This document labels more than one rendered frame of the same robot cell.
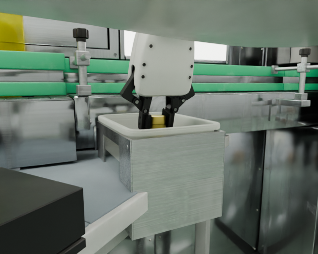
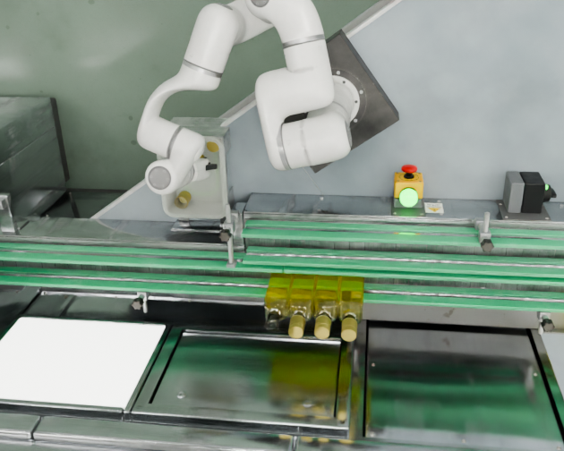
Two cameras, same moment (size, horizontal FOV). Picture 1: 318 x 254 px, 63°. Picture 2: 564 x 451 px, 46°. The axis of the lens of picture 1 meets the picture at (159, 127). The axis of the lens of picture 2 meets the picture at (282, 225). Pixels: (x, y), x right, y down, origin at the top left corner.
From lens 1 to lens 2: 1.50 m
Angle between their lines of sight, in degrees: 54
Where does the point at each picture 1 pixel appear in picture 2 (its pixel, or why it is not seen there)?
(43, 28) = (248, 346)
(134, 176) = (225, 130)
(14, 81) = (279, 226)
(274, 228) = (43, 187)
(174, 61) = not seen: hidden behind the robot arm
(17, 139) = (286, 201)
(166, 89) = not seen: hidden behind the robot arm
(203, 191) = (183, 123)
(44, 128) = (267, 203)
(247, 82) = (39, 250)
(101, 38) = (187, 339)
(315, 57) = not seen: outside the picture
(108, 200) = (243, 123)
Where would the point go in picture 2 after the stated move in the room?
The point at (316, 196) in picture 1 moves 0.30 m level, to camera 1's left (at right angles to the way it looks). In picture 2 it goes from (4, 165) to (89, 205)
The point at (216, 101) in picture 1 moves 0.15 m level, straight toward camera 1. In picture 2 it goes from (94, 235) to (122, 196)
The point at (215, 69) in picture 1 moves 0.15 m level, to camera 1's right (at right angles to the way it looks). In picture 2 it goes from (80, 258) to (25, 234)
